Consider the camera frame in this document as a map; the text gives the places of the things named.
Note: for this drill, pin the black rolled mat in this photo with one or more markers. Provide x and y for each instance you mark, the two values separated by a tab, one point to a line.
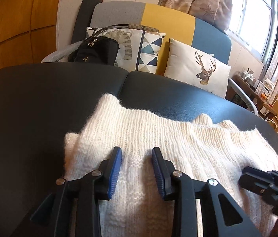
83	19

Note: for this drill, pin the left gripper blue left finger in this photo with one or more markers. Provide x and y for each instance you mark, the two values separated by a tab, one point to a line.
72	207

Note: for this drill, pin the grey yellow blue armchair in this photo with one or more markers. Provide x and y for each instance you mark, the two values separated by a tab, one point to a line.
176	25

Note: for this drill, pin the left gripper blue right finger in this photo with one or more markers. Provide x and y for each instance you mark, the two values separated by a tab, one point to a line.
221	215

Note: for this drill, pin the cream knitted sweater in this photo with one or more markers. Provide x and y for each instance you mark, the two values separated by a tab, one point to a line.
200	148

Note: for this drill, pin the geometric triangle print cushion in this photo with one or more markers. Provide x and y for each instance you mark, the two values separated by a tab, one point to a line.
138	49

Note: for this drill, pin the black handbag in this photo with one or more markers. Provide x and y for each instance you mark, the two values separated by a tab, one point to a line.
96	50

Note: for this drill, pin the wooden side table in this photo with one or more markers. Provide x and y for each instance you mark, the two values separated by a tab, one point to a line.
259	102

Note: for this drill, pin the deer print cushion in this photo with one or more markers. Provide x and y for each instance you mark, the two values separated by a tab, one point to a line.
196	68

